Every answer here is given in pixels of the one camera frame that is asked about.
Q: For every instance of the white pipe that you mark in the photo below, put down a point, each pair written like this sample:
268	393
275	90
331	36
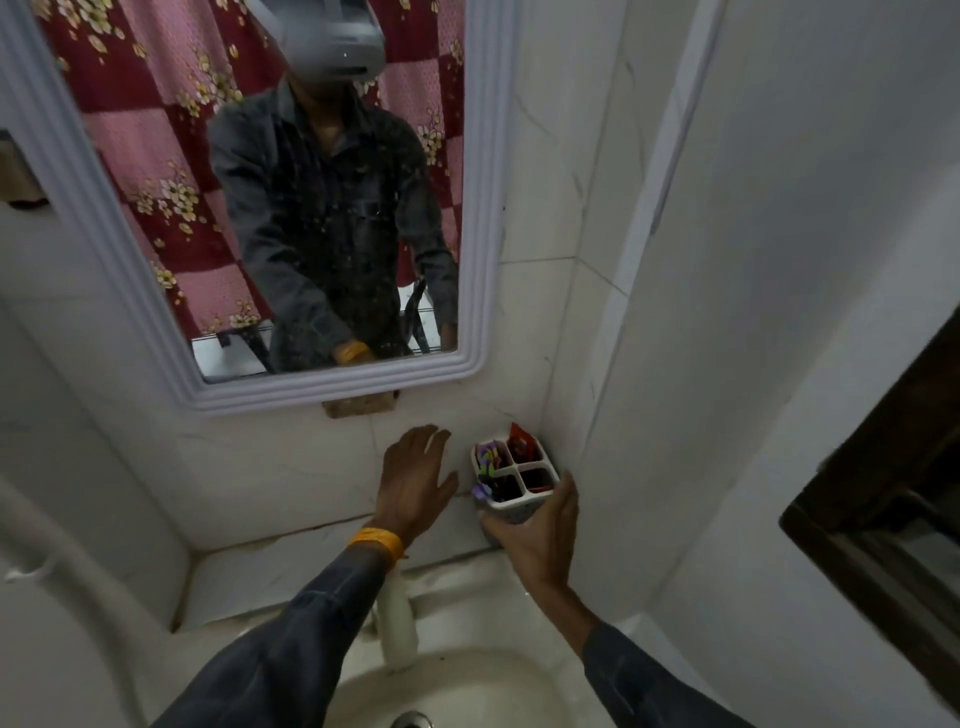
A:
82	585

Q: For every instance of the white wash basin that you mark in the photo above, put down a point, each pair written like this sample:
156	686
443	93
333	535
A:
480	690

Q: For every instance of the person's right thumb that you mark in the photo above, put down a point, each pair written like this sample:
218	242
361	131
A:
566	499

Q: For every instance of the person's left forearm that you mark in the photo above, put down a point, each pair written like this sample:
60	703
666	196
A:
300	645

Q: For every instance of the metal basin drain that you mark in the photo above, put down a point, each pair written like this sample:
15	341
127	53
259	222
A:
411	721

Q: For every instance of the yellow wristband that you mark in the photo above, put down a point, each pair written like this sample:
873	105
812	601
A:
379	540

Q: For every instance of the purple toothbrush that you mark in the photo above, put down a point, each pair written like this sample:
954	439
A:
486	461

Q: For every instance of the person's left thumb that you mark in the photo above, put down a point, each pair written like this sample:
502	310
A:
448	489

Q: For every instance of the white tap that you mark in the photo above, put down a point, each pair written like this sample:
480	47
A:
397	622

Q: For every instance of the person's left hand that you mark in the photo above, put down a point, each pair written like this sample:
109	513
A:
411	487

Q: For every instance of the dark wooden frame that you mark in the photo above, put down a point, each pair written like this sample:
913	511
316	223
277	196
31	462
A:
892	480

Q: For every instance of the white framed wall mirror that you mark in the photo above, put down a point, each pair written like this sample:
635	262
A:
112	247

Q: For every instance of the red sachet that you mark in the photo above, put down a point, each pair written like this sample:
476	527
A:
519	439

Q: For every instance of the brown block under mirror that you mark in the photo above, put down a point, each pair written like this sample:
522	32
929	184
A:
360	405

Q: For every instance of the person's right hand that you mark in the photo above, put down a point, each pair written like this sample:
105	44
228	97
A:
541	541

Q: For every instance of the white four-slot toothbrush holder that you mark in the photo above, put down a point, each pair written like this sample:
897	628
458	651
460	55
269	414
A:
517	504

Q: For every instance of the person's right forearm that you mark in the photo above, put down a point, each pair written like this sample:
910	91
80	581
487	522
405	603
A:
637	682

